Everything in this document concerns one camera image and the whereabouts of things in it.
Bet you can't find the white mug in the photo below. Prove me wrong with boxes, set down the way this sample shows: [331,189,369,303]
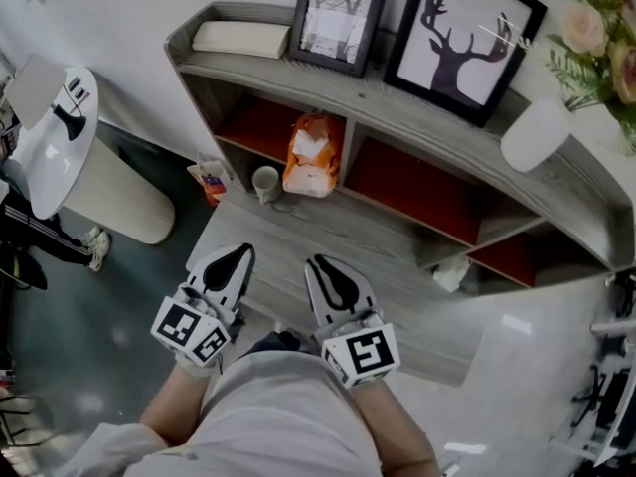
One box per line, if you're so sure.
[251,165,284,206]

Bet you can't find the black framed deer picture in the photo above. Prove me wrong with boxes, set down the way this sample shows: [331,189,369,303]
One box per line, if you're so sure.
[383,0,548,128]

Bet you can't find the person's right forearm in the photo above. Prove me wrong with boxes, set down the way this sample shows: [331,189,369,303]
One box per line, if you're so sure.
[347,383,441,477]

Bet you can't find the person's left forearm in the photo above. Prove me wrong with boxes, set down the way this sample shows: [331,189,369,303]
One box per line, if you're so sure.
[138,363,223,449]

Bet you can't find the person's dark shorts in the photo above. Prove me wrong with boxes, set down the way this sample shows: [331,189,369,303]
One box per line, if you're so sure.
[242,330,304,357]

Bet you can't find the white round side table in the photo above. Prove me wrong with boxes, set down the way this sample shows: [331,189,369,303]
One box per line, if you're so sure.
[0,66,176,245]

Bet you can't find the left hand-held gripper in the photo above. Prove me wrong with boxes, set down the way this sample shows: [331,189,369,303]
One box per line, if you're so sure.
[150,241,256,368]

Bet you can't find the person's light grey shirt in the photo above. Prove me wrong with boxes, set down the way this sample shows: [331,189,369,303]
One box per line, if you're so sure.
[54,350,384,477]

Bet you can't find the black office chair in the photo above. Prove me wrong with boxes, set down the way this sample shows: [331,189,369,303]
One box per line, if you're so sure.
[570,365,636,436]

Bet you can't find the grey wooden shelf desk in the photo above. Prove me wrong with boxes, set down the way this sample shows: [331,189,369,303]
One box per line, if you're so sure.
[163,0,636,390]

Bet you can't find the beige book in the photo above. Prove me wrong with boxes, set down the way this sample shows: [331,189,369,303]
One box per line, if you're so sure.
[191,20,292,60]

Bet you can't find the crumpled white paper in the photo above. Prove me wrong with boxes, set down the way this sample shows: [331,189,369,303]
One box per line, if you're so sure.
[432,254,472,292]

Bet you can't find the white shade table lamp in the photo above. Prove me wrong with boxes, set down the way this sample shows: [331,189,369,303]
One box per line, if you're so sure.
[4,53,88,142]

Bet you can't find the pink flower bouquet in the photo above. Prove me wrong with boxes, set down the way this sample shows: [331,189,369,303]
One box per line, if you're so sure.
[546,0,636,157]

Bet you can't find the black round seat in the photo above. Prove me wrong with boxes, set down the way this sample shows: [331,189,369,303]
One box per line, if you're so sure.
[0,245,49,291]

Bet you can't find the black framed tree picture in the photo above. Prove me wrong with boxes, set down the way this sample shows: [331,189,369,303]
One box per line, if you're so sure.
[287,0,393,79]

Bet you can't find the small black gadget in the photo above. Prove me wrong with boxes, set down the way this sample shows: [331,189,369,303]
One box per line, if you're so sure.
[67,76,93,102]

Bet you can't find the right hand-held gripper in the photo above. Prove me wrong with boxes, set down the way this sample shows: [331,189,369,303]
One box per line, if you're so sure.
[303,253,402,391]

